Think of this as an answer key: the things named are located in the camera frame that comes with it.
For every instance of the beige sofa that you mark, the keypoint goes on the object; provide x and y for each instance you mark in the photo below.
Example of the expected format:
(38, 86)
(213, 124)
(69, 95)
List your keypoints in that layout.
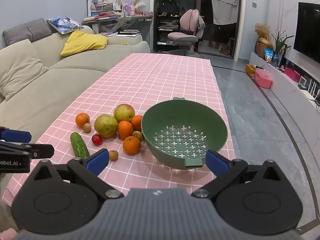
(50, 90)

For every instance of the brown vase with dried flowers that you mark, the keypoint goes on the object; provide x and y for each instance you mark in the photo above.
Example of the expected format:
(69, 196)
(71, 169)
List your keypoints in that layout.
(263, 46)

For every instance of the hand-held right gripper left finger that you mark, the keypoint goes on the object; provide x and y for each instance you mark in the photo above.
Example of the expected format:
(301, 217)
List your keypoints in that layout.
(97, 160)

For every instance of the blue snack bag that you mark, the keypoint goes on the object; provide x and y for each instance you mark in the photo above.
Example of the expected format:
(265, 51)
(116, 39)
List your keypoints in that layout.
(268, 55)

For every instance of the white desk organizer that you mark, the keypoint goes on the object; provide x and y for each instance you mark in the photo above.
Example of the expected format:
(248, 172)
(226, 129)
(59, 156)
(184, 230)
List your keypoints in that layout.
(102, 3)

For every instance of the white television cabinet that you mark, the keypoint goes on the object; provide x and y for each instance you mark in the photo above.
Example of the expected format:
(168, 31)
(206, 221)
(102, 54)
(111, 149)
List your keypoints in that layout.
(287, 92)

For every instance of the green potted plant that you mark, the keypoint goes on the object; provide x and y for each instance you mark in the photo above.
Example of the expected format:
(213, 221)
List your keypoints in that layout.
(278, 46)

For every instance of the white router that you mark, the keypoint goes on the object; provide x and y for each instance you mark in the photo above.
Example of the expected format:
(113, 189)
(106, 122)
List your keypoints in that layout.
(311, 87)

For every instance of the green colander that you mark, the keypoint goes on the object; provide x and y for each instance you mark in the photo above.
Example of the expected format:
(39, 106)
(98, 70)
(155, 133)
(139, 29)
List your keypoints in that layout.
(200, 120)

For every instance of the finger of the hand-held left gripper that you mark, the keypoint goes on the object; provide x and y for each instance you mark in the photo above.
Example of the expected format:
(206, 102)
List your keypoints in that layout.
(27, 150)
(16, 135)

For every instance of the red cherry tomato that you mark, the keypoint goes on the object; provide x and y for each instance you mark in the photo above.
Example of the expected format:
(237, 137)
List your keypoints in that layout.
(97, 139)

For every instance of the grey study desk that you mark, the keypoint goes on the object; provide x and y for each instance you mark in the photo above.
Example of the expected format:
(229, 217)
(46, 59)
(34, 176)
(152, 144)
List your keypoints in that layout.
(130, 18)

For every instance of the pink fluffy cloth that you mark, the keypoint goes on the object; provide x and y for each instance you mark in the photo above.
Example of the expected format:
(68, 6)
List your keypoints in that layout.
(7, 233)

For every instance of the stack of books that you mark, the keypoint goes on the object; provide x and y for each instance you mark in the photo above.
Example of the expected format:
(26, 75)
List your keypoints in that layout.
(100, 16)

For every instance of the pink box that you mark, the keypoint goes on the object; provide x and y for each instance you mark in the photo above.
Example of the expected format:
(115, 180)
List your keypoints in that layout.
(263, 78)

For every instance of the black shelf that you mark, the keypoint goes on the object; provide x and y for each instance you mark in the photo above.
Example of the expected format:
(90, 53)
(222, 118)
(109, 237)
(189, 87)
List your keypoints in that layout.
(156, 30)

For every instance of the beige cushion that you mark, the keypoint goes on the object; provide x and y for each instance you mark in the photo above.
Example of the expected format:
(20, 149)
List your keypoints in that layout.
(17, 67)

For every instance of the brown longan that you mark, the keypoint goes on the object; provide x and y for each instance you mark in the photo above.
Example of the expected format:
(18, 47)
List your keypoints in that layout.
(137, 135)
(87, 127)
(113, 155)

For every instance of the green cucumber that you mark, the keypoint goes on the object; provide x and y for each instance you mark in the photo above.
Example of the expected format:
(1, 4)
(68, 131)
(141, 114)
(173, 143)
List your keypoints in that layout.
(79, 147)

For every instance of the grey hanging towel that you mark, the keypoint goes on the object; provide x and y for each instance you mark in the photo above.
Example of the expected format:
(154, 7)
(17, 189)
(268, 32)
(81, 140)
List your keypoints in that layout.
(223, 10)

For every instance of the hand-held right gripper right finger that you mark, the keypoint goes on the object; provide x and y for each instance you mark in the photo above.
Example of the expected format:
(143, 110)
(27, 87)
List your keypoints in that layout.
(216, 163)

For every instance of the orange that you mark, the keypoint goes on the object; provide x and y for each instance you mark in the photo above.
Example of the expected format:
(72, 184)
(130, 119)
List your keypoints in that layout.
(131, 145)
(137, 122)
(82, 119)
(125, 129)

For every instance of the blue printed pillow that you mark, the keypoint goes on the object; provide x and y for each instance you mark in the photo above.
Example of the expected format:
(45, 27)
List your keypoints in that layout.
(63, 23)

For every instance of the yellow pillow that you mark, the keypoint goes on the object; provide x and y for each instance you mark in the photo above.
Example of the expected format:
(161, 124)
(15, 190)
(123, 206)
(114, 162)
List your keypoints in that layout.
(80, 42)

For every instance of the orange box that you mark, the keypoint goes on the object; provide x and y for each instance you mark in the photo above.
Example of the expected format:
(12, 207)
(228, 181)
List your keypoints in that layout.
(250, 70)

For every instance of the grey cushion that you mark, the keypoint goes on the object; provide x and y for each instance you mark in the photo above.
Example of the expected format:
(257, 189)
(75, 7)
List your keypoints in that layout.
(25, 31)

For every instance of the black television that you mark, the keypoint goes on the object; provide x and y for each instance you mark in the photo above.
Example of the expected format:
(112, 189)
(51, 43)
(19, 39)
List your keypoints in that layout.
(308, 30)

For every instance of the dark book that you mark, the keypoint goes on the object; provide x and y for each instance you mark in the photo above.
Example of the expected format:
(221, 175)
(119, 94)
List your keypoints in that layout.
(128, 31)

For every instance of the yellow-green pear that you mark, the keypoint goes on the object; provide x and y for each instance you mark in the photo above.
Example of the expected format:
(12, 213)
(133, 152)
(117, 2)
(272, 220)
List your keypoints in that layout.
(105, 125)
(124, 113)

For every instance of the pink checkered tablecloth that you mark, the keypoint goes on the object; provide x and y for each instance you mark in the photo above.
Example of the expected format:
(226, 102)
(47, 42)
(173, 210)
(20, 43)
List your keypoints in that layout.
(155, 80)

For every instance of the purple plush toy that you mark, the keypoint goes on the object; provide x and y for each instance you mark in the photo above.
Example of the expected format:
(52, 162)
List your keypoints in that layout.
(129, 8)

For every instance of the pink container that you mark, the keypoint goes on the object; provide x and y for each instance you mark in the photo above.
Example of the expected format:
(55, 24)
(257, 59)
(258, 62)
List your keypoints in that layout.
(292, 74)

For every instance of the pink desk chair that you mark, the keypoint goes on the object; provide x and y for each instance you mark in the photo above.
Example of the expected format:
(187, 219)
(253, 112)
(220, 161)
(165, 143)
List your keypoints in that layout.
(188, 18)

